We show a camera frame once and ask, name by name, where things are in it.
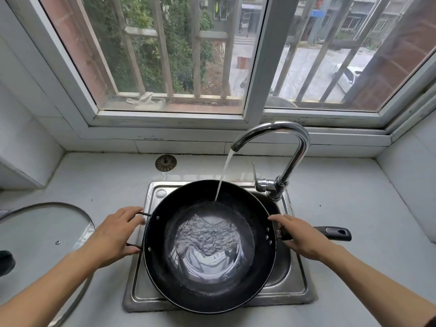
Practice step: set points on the person's black shirt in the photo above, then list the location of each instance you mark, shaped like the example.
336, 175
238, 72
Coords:
432, 323

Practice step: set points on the person's right hand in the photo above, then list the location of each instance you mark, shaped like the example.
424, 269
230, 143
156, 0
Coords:
306, 240

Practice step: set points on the person's left forearm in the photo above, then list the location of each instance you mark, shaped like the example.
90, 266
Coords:
44, 292

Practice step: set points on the metal window security bars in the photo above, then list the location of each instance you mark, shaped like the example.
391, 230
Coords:
196, 64

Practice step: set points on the crumpled clear plastic bag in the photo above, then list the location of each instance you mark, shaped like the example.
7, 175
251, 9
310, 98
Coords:
2, 213

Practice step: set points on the white car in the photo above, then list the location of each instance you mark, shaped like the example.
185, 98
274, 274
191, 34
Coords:
347, 78

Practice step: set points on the round glass lid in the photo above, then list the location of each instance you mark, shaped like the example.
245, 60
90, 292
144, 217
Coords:
41, 228

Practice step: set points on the person's right forearm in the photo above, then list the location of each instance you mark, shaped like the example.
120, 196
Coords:
378, 289

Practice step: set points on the black wok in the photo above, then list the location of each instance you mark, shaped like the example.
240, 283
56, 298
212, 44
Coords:
156, 252

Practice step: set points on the black sink stopper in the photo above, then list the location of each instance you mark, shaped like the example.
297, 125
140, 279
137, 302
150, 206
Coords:
166, 163

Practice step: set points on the stainless steel sink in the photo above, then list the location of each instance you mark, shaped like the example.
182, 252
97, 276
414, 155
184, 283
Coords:
293, 286

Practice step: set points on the person's left hand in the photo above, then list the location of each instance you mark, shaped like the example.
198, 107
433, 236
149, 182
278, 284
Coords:
114, 238

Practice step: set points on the white rag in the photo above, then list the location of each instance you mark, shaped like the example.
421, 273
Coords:
146, 100

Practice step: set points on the grey metal basin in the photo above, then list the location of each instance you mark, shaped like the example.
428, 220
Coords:
281, 102

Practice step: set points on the chrome curved faucet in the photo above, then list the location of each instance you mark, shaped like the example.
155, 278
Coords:
299, 132

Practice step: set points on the white framed window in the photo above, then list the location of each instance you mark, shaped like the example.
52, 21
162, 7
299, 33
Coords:
269, 47

